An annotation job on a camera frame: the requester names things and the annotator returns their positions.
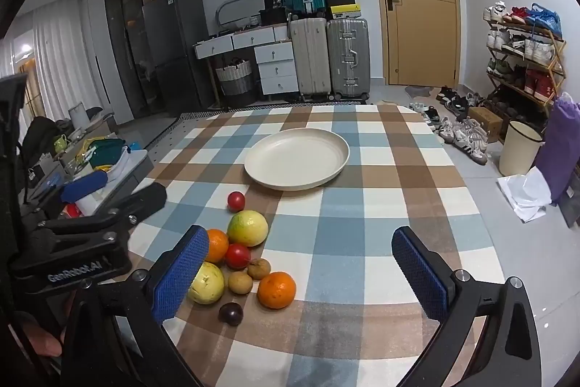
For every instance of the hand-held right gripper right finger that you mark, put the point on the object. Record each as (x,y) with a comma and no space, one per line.
(419,273)

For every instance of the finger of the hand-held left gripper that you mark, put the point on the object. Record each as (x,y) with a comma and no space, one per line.
(84,187)
(145,199)

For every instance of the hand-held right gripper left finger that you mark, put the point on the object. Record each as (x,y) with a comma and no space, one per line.
(181,273)

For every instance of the yellow-green citrus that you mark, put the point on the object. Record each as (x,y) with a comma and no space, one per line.
(207,283)

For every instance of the orange mandarin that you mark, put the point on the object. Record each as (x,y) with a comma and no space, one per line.
(276,289)
(217,244)

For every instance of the small brown pear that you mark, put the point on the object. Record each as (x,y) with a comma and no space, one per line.
(259,268)
(239,282)

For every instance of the red tomato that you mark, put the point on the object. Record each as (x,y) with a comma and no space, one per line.
(238,255)
(235,200)

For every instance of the dark purple plum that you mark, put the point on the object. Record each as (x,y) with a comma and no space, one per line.
(231,313)

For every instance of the green citrus with orange blush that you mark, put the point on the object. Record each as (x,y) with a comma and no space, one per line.
(247,228)

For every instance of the cream round plate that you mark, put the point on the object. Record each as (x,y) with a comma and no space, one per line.
(294,160)

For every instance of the person's left hand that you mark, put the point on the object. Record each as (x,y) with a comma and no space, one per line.
(40,339)

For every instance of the white storage box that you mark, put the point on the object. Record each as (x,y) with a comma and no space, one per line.
(131,169)

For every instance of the green mug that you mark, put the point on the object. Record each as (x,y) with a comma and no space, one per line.
(61,143)

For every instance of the black backpack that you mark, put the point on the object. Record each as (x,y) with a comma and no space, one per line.
(40,137)

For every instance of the checked tablecloth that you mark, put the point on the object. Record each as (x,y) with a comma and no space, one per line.
(362,233)

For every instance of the white kettle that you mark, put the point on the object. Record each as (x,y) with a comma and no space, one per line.
(78,115)

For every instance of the white curtain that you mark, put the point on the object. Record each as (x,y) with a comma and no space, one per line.
(59,65)

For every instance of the white plastic bag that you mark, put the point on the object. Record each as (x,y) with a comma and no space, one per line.
(528,192)

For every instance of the white wardrobe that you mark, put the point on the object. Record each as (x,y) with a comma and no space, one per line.
(99,51)

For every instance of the scattered pile of sneakers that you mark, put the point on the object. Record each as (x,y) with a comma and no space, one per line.
(466,133)

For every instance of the wicker basket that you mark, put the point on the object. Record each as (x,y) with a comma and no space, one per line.
(234,78)

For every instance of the dark grey fridge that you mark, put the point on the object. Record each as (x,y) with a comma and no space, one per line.
(176,51)

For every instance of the cream waste bin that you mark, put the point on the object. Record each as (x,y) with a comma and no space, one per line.
(519,151)

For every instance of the brown cardboard box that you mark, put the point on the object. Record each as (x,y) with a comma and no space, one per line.
(485,124)

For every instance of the dark glass cabinet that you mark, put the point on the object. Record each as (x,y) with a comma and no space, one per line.
(136,29)

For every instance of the small grey door mat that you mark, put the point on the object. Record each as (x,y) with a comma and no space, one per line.
(419,90)

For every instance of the white drawer dresser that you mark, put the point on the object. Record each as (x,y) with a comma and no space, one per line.
(276,69)

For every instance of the purple bag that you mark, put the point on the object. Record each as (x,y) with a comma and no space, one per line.
(562,142)

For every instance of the beige suitcase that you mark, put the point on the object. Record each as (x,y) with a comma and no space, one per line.
(308,56)

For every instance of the black storage box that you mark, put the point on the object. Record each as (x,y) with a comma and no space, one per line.
(274,17)

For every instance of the silver suitcase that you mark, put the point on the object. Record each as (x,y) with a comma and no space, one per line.
(346,51)

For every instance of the black printed bag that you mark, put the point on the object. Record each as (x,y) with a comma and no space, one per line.
(274,0)

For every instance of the wooden door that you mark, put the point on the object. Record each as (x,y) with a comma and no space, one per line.
(417,29)

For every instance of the wooden shoe rack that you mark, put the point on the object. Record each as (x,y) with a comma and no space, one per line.
(559,69)

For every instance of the rows of racked shoes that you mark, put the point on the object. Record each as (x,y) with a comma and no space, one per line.
(539,47)

